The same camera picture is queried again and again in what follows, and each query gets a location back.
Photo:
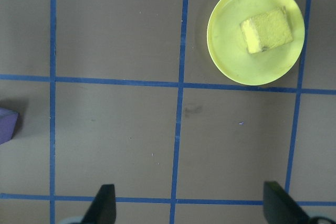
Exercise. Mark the purple foam block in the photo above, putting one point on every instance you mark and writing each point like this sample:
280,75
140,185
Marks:
8,127

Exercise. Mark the yellow foam block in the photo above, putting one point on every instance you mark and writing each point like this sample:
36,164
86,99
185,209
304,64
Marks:
270,30

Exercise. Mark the yellow round plate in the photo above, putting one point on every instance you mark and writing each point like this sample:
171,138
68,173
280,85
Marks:
231,58

